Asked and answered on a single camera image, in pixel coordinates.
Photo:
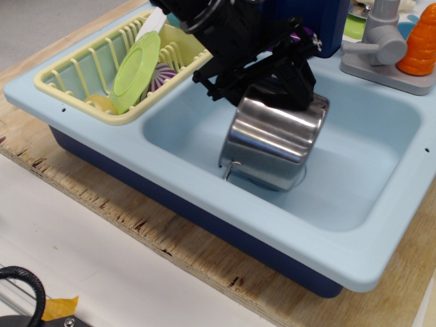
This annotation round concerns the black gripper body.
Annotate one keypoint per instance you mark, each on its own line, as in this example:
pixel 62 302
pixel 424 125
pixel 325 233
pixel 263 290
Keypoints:
pixel 239 37

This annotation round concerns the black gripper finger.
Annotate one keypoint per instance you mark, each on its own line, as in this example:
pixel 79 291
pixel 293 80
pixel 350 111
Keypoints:
pixel 297 80
pixel 231 87

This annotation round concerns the stainless steel pot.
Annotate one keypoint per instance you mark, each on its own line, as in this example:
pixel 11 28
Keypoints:
pixel 270 139

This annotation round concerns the light blue toy sink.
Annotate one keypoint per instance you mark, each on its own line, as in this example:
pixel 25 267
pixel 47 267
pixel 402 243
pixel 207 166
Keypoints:
pixel 338 228

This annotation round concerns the purple toy eggplant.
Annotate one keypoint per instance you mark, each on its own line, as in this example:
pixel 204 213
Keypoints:
pixel 295 37

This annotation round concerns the dark blue water tank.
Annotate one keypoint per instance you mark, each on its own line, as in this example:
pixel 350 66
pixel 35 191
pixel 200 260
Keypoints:
pixel 326 18

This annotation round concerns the purple white striped ball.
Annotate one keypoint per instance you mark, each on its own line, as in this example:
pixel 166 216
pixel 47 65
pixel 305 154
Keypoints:
pixel 161 73

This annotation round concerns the green toy plate behind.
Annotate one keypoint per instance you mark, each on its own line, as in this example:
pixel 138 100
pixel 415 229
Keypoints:
pixel 354 27

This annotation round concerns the white plastic plate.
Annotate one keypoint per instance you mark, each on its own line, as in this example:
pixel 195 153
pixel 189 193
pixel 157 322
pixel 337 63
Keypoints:
pixel 154 22

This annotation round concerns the grey toy faucet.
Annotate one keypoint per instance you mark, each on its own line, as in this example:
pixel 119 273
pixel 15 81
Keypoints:
pixel 375 57

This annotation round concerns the green plastic plate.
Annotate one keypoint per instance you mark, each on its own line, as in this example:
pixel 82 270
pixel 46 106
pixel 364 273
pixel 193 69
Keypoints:
pixel 135 72

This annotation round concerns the blue toy item right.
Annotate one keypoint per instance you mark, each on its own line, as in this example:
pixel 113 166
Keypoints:
pixel 405 27

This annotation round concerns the orange toy carrot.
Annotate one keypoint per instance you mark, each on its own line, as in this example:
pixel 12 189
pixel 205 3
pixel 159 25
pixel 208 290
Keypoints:
pixel 420 56

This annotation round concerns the yellow round toy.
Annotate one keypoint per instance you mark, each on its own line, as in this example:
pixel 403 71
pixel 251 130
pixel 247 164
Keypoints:
pixel 101 103

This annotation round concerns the yellow dish rack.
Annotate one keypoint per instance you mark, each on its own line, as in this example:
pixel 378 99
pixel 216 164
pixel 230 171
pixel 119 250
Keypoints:
pixel 91 69

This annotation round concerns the plywood board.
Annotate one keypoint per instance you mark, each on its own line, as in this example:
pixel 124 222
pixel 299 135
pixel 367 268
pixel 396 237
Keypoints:
pixel 133 262

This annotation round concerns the yellow masking tape piece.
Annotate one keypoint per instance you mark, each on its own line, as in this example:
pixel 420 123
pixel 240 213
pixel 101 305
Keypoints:
pixel 59 307

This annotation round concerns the black device base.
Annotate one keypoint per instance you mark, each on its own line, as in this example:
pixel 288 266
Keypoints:
pixel 20 320

